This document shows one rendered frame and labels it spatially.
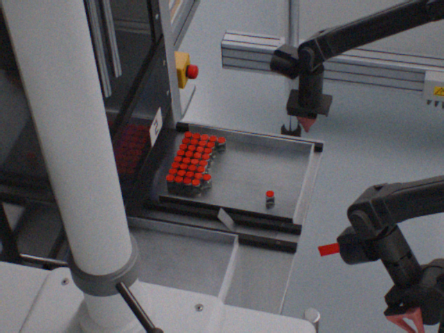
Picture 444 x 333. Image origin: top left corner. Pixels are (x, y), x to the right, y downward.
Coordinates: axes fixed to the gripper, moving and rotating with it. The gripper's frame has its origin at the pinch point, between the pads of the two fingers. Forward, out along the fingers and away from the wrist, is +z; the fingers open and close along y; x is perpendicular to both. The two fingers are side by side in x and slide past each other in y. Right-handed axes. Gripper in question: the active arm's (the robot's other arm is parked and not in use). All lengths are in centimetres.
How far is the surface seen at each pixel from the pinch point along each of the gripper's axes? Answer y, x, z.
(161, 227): 29.6, 28.7, 13.3
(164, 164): 35.9, 6.7, 15.5
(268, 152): 10.3, -2.9, 14.4
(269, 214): 4.7, 20.3, 11.0
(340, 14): 11, -143, 74
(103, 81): 33, 41, -44
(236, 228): 12.1, 23.9, 14.2
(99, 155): 7, 100, -90
